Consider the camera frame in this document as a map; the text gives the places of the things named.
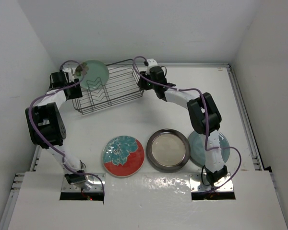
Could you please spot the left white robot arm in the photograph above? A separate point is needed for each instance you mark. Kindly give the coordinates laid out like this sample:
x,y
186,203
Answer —
x,y
47,129

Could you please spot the mint green flower plate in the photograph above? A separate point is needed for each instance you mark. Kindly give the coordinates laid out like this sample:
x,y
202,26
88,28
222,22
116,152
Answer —
x,y
95,73

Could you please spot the red and teal floral plate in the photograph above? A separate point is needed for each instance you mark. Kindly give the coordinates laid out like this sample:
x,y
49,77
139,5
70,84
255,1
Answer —
x,y
123,156

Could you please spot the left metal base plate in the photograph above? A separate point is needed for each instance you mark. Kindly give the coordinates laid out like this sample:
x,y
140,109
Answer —
x,y
92,184

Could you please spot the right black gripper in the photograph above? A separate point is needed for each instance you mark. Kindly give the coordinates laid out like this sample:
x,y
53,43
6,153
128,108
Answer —
x,y
141,82

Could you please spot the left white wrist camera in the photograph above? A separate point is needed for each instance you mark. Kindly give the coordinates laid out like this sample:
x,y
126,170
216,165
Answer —
x,y
68,73

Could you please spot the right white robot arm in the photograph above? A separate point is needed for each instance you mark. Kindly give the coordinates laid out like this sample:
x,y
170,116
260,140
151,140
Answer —
x,y
204,116

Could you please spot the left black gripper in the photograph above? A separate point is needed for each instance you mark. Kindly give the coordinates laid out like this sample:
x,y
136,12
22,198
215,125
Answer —
x,y
77,93

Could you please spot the metal base plate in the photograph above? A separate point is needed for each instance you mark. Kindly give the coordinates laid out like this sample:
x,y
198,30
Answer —
x,y
198,183
92,184

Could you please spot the brown rimmed cream plate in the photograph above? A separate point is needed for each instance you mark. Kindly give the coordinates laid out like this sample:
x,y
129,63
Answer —
x,y
168,150

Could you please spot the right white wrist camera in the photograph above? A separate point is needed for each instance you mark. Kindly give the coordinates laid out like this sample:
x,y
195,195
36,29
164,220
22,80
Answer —
x,y
149,63

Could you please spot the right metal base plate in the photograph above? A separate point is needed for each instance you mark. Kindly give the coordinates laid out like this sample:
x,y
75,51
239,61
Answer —
x,y
198,183

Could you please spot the light blue ceramic plate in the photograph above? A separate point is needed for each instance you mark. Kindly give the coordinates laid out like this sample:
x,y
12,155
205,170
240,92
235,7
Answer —
x,y
196,143

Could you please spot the wire dish rack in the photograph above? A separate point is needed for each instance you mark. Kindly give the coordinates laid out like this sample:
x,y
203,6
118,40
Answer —
x,y
120,88

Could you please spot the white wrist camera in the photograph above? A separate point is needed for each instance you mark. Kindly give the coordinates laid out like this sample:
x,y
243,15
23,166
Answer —
x,y
68,73
149,63

